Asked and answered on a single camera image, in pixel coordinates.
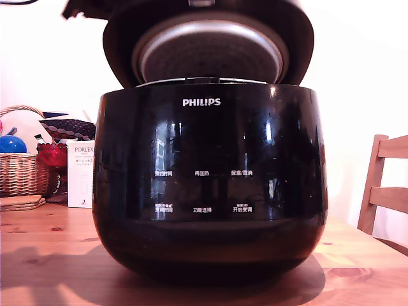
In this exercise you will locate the black rice cooker lid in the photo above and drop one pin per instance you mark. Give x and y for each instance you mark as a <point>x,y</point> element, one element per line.
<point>210,41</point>

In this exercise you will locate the black Philips rice cooker body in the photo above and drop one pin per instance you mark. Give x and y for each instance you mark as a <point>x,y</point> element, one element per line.
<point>207,153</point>

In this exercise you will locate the white Porlex box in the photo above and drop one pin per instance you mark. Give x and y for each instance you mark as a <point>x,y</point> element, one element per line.
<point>79,178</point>

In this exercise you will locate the navy patterned bag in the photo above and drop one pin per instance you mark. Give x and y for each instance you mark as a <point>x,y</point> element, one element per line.
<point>70,127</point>

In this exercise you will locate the red glass bowl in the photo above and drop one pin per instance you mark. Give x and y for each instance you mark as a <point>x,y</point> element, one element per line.
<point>52,157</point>

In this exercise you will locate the green milk sachet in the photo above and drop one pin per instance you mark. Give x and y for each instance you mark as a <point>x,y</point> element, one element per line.
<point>39,140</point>

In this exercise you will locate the wooden chair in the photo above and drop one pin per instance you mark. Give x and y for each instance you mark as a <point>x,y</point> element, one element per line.
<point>382,191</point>

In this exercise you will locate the woven wicker basket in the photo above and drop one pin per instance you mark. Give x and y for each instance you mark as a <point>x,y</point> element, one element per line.
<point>20,175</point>

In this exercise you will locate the cork coaster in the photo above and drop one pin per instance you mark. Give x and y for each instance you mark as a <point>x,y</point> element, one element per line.
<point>20,199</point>
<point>22,207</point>

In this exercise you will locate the blue ball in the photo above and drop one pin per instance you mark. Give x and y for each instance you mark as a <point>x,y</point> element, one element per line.
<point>11,145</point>

